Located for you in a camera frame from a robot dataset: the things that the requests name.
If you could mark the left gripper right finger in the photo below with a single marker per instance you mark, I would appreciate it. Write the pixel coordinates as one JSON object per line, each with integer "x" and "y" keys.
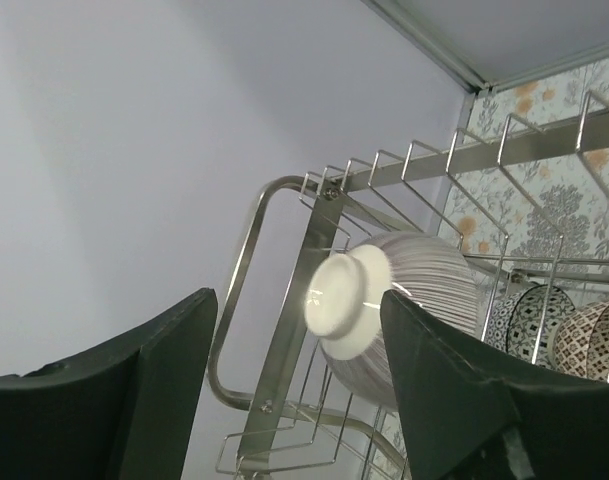
{"x": 470, "y": 411}

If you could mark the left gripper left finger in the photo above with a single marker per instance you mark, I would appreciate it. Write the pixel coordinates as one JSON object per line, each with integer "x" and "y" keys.
{"x": 123, "y": 409}

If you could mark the blue patterned bowl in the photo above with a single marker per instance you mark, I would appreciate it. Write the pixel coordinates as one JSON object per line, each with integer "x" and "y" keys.
{"x": 515, "y": 322}

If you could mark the brown patterned bowl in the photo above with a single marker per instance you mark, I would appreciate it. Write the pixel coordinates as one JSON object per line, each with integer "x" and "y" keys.
{"x": 580, "y": 343}

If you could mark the purple striped bowl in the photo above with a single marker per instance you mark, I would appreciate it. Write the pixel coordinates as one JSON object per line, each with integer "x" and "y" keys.
{"x": 345, "y": 303}

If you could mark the stainless steel dish rack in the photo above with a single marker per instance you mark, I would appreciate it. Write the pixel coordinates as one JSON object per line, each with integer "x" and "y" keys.
{"x": 338, "y": 222}

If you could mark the aluminium corner post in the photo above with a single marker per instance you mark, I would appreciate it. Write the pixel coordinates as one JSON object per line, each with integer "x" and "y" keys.
{"x": 501, "y": 44}

